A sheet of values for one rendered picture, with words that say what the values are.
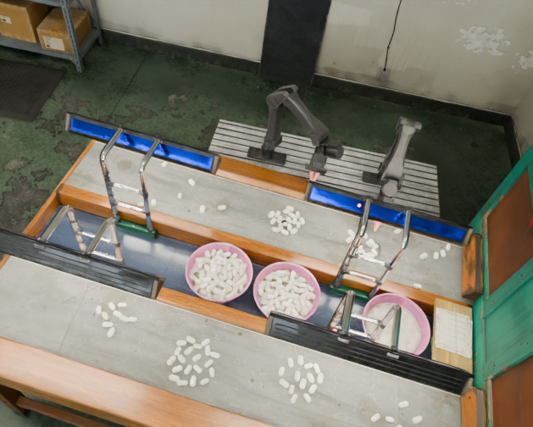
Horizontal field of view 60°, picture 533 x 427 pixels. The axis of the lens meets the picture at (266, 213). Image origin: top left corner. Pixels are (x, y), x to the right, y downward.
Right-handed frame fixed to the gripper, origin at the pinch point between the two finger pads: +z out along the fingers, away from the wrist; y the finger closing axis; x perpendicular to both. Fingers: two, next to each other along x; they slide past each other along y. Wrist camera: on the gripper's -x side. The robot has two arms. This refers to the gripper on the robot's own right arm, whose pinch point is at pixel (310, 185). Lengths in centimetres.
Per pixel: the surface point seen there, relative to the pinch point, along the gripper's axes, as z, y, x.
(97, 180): 23, -92, -9
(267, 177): 1.5, -20.6, 6.0
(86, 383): 84, -54, -66
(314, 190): 1.7, 1.1, -37.5
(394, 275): 27, 44, -14
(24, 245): 43, -82, -74
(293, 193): 5.4, -6.6, 3.7
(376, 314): 42, 39, -27
